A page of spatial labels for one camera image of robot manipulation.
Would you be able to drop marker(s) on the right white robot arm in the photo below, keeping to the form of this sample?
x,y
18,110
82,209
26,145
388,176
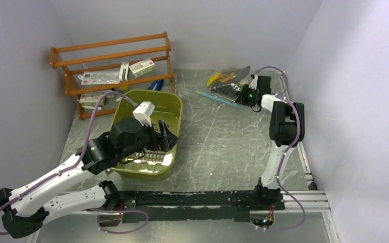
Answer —
x,y
286,130

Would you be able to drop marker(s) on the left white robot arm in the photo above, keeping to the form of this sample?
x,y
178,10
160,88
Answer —
x,y
26,209

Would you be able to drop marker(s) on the olive green plastic bin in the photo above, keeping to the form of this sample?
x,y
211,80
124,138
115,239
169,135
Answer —
x,y
146,164

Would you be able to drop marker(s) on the aluminium frame rail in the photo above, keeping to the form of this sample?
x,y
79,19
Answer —
x,y
300,148

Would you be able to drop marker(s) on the white green box on shelf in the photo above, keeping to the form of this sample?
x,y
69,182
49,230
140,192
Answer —
x,y
142,67

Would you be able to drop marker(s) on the white box lower shelf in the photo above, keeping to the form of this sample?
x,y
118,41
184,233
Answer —
x,y
89,99

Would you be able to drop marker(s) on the clear blister pack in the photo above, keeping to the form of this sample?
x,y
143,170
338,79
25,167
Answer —
x,y
99,78

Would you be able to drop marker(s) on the orange wooden shelf rack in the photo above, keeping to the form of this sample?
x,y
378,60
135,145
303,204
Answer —
x,y
113,65

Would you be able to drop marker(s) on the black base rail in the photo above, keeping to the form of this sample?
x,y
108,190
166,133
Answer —
x,y
190,205

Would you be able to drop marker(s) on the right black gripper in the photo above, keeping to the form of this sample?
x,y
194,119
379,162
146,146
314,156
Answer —
x,y
242,98

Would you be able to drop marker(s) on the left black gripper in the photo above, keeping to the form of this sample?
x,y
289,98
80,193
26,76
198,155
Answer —
x,y
166,140

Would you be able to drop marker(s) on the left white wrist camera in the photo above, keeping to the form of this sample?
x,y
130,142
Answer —
x,y
143,112

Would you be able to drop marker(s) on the small white upright box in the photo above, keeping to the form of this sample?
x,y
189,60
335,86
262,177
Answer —
x,y
123,73

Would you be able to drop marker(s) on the clear zip top bag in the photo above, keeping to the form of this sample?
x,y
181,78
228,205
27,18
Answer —
x,y
225,86

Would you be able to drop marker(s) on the blue stapler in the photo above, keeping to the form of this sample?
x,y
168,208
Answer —
x,y
156,85

